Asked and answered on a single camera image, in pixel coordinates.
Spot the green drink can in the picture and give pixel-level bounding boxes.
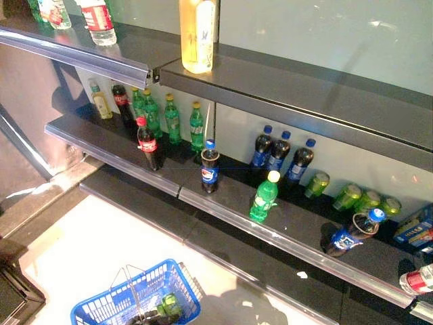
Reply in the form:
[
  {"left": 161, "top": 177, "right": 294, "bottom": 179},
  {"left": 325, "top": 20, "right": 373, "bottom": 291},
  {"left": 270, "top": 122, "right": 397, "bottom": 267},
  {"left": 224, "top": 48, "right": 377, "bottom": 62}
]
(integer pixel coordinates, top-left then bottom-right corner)
[
  {"left": 380, "top": 197, "right": 403, "bottom": 218},
  {"left": 303, "top": 171, "right": 331, "bottom": 200},
  {"left": 332, "top": 183, "right": 363, "bottom": 212},
  {"left": 353, "top": 190, "right": 382, "bottom": 214}
]

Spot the green bottle in basket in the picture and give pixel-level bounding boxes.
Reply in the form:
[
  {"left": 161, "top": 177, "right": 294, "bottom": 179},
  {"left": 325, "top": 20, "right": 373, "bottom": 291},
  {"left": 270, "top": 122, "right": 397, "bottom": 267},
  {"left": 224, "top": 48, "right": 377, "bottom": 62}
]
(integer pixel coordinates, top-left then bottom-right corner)
[{"left": 156, "top": 292, "right": 183, "bottom": 319}]

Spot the blue plastic shopping basket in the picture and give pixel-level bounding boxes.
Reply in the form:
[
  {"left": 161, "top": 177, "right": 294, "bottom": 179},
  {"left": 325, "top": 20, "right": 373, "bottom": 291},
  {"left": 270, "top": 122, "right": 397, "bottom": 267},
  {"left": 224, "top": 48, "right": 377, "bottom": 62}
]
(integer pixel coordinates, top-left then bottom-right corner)
[{"left": 70, "top": 259, "right": 202, "bottom": 325}]

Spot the Pepsi bottle blue cap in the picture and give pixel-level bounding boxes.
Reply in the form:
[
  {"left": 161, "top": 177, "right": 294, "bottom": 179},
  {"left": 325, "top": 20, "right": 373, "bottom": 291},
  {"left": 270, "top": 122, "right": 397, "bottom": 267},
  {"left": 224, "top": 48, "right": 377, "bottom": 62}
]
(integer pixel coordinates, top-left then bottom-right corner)
[
  {"left": 200, "top": 139, "right": 221, "bottom": 194},
  {"left": 250, "top": 125, "right": 274, "bottom": 170},
  {"left": 265, "top": 130, "right": 292, "bottom": 173},
  {"left": 284, "top": 137, "right": 317, "bottom": 186}
]

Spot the green Sprite bottle yellow cap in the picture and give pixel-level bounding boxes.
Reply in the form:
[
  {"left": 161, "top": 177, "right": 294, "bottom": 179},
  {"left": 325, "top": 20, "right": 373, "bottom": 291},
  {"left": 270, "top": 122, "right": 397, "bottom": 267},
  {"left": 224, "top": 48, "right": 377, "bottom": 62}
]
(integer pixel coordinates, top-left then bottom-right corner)
[
  {"left": 131, "top": 87, "right": 146, "bottom": 119},
  {"left": 142, "top": 88, "right": 163, "bottom": 139},
  {"left": 164, "top": 93, "right": 183, "bottom": 146},
  {"left": 189, "top": 101, "right": 205, "bottom": 153}
]

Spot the green Sprite bottle pale cap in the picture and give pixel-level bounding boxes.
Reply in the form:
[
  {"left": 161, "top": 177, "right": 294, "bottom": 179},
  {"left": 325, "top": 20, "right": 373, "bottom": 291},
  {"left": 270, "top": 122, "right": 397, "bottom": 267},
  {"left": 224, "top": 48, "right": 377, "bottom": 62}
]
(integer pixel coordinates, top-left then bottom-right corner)
[{"left": 248, "top": 170, "right": 281, "bottom": 223}]

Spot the Coca-Cola bottle red cap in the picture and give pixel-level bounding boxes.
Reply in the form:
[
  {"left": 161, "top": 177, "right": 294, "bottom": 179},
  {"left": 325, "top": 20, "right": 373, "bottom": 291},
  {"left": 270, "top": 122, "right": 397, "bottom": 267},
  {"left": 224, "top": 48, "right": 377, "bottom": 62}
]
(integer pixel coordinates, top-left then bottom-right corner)
[{"left": 135, "top": 116, "right": 162, "bottom": 172}]

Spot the dark lowest shelf board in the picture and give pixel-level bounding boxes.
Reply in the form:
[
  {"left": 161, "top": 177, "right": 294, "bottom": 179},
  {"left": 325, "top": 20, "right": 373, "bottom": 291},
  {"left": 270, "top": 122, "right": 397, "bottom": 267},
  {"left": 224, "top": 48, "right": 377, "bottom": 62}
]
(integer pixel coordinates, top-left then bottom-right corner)
[{"left": 79, "top": 165, "right": 413, "bottom": 325}]

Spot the dark shelf board grey edge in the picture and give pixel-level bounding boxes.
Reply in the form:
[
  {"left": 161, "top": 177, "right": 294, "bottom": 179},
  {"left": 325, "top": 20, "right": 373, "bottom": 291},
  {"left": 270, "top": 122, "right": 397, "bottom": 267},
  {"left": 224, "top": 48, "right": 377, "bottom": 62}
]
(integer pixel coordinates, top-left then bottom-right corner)
[{"left": 158, "top": 43, "right": 433, "bottom": 173}]

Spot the Coca-Cola bottle dark cap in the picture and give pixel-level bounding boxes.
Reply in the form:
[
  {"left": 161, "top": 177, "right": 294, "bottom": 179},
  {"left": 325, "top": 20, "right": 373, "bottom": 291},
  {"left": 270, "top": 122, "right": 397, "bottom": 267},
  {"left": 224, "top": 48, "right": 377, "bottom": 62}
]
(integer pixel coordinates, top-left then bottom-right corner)
[{"left": 112, "top": 84, "right": 135, "bottom": 129}]

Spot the dark shelf board with drinks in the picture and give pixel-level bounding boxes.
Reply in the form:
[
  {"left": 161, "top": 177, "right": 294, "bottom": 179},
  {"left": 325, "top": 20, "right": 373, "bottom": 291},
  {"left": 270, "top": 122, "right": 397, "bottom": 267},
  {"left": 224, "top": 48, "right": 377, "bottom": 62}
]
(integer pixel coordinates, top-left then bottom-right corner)
[
  {"left": 178, "top": 154, "right": 433, "bottom": 322},
  {"left": 44, "top": 104, "right": 204, "bottom": 198}
]

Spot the tall yellow tea bottle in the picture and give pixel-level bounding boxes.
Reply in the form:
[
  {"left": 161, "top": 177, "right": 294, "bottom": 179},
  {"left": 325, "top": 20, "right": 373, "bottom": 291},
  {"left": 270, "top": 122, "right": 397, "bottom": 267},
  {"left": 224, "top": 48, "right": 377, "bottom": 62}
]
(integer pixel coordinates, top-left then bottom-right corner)
[{"left": 179, "top": 0, "right": 219, "bottom": 74}]

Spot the small yellow juice bottle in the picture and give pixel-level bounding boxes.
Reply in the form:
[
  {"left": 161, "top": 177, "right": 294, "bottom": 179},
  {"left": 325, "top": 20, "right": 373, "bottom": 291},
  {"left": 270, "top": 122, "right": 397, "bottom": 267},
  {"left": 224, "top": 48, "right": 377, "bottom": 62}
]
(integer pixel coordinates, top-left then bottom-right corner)
[{"left": 88, "top": 79, "right": 114, "bottom": 121}]

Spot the Pepsi bottle printed cap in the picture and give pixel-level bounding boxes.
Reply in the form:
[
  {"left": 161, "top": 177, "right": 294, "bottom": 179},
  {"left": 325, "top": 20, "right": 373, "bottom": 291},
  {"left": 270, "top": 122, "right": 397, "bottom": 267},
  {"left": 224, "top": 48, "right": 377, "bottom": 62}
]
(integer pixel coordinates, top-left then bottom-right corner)
[{"left": 323, "top": 208, "right": 388, "bottom": 257}]

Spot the dark cola bottle lying down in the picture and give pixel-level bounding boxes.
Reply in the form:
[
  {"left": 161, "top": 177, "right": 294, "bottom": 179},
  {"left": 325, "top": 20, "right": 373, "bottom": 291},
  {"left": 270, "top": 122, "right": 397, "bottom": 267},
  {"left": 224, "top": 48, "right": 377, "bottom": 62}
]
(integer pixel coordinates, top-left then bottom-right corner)
[{"left": 125, "top": 310, "right": 163, "bottom": 325}]

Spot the water bottle red label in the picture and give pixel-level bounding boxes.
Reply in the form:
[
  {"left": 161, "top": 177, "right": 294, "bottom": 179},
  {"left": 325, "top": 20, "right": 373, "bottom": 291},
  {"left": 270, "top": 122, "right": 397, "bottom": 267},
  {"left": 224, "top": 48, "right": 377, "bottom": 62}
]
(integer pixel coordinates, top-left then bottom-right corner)
[
  {"left": 398, "top": 263, "right": 433, "bottom": 295},
  {"left": 76, "top": 0, "right": 118, "bottom": 47}
]

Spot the blue and yellow carton box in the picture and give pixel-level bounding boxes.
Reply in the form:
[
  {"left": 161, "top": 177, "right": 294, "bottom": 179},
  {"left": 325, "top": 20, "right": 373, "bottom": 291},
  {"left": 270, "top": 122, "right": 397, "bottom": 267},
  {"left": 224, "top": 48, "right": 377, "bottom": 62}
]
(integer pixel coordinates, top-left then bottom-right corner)
[{"left": 392, "top": 206, "right": 433, "bottom": 255}]

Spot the clear bottle colourful label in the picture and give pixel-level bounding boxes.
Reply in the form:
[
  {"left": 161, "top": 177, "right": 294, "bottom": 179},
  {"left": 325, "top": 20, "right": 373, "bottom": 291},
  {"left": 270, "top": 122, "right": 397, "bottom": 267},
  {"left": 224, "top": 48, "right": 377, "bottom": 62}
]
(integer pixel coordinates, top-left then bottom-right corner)
[{"left": 37, "top": 0, "right": 72, "bottom": 30}]

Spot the green bottle dark shelf edge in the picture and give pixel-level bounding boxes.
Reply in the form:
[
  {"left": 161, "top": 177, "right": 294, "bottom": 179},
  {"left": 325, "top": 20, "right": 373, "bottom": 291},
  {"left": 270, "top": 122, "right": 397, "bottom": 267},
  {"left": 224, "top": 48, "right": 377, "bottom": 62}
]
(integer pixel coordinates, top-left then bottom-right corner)
[{"left": 26, "top": 0, "right": 47, "bottom": 24}]

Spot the black box corner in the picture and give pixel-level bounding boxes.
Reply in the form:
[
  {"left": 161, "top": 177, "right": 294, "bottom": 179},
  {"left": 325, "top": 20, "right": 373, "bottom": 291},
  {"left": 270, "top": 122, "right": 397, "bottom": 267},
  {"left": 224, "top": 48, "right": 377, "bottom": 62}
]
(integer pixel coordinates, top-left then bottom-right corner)
[{"left": 0, "top": 260, "right": 47, "bottom": 325}]

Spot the dark shelf board with price rail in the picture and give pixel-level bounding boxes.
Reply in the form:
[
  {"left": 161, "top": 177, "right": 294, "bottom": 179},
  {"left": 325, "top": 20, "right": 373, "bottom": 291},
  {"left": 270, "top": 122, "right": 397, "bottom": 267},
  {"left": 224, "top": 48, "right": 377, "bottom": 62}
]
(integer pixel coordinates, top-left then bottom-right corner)
[{"left": 0, "top": 13, "right": 182, "bottom": 91}]

